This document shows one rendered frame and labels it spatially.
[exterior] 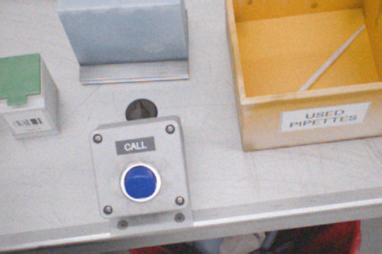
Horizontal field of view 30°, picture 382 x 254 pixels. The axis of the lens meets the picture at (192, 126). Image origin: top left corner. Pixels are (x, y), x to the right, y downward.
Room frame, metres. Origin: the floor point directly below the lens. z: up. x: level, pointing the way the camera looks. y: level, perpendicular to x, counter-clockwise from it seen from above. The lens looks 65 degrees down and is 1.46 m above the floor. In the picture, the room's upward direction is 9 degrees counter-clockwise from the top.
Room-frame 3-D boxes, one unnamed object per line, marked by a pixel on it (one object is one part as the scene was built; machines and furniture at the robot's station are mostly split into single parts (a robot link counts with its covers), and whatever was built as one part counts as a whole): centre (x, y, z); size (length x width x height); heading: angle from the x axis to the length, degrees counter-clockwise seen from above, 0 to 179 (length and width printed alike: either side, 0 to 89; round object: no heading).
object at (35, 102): (0.30, 0.14, 0.91); 0.05 x 0.04 x 0.07; 178
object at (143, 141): (0.24, 0.04, 0.92); 0.13 x 0.07 x 0.08; 178
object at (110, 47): (0.36, 0.04, 0.92); 0.10 x 0.07 x 0.10; 83
